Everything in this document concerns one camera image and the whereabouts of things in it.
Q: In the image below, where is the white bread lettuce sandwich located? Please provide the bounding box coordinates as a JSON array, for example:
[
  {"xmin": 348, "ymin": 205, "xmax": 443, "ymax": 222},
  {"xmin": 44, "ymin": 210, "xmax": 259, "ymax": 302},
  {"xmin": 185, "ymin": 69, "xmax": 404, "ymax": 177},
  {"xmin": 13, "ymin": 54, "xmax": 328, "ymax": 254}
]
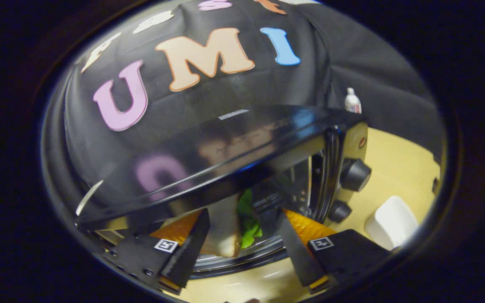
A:
[{"xmin": 203, "ymin": 189, "xmax": 264, "ymax": 258}]

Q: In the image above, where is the small white labelled bottle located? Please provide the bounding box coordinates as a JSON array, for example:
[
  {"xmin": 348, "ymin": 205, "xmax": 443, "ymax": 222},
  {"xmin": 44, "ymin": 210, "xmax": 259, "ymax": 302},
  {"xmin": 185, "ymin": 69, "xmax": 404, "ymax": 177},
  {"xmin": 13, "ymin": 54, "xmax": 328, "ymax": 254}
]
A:
[{"xmin": 344, "ymin": 88, "xmax": 362, "ymax": 114}]

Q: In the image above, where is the black toaster oven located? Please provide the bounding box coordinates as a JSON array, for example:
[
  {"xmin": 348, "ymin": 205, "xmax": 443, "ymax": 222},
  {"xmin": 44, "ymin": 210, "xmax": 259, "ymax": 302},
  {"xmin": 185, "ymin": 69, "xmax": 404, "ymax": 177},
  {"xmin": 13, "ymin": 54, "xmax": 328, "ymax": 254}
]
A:
[{"xmin": 74, "ymin": 104, "xmax": 373, "ymax": 280}]

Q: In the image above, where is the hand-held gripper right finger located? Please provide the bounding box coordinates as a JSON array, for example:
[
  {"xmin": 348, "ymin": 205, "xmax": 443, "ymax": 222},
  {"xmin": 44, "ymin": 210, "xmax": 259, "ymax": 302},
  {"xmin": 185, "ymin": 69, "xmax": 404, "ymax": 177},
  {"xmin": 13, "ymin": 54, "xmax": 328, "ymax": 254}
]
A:
[{"xmin": 277, "ymin": 209, "xmax": 392, "ymax": 295}]

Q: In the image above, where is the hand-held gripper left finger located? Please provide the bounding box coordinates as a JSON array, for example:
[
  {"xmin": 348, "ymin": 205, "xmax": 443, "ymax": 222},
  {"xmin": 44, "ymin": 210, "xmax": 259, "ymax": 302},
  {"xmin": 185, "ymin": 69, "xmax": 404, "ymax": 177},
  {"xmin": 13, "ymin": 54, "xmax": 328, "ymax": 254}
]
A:
[{"xmin": 99, "ymin": 208, "xmax": 210, "ymax": 295}]

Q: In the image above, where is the white plastic tray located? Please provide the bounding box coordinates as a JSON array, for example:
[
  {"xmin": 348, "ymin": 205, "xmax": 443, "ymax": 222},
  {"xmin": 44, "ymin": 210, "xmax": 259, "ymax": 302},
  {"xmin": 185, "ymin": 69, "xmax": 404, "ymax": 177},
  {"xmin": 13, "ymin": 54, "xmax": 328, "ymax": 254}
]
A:
[{"xmin": 364, "ymin": 195, "xmax": 419, "ymax": 251}]

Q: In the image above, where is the black backdrop cloth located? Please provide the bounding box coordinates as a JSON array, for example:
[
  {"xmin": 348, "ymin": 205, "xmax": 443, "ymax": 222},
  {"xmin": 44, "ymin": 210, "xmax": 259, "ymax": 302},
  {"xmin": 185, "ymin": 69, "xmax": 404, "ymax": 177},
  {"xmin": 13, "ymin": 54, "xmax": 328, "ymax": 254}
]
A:
[{"xmin": 40, "ymin": 0, "xmax": 445, "ymax": 219}]

